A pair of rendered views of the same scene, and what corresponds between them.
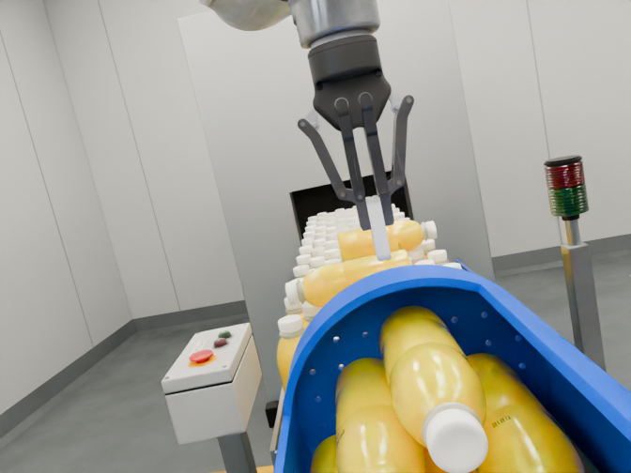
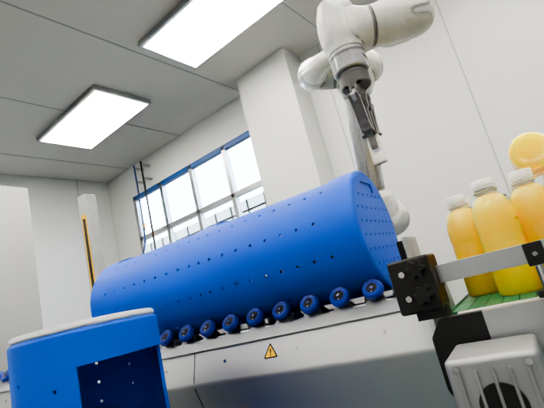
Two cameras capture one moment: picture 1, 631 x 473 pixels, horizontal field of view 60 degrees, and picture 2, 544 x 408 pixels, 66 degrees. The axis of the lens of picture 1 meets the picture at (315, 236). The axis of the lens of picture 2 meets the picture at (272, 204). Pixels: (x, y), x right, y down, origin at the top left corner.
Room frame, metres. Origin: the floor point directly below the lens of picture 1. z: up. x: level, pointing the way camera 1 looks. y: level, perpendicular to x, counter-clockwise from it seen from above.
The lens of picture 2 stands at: (0.76, -1.04, 0.98)
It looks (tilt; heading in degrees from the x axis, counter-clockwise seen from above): 13 degrees up; 115
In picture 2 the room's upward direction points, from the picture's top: 14 degrees counter-clockwise
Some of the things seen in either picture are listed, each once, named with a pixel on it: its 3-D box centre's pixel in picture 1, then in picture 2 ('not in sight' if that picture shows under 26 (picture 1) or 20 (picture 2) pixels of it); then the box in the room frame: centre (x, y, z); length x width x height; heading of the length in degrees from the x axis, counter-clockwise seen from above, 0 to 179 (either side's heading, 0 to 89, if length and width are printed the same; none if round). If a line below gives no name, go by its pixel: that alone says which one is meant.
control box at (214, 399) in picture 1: (217, 376); not in sight; (0.82, 0.20, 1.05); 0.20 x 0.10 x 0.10; 177
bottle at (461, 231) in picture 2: not in sight; (472, 247); (0.72, -0.07, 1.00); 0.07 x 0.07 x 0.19
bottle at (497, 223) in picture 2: not in sight; (502, 239); (0.78, -0.18, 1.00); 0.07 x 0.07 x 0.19
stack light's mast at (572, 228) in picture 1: (568, 202); not in sight; (0.96, -0.46, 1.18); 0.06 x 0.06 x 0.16
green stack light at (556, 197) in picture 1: (567, 199); not in sight; (0.96, -0.46, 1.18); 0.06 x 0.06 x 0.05
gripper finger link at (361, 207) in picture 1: (353, 208); not in sight; (0.60, -0.05, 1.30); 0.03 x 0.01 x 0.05; 87
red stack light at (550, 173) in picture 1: (564, 175); not in sight; (0.96, -0.46, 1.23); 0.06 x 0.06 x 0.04
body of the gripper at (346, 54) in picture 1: (349, 85); (358, 91); (0.60, -0.07, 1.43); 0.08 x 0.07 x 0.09; 87
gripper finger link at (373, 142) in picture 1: (373, 145); (363, 114); (0.60, -0.08, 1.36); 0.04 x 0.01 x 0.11; 177
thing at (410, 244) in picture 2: not in sight; (414, 265); (0.60, -0.08, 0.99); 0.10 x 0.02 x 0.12; 87
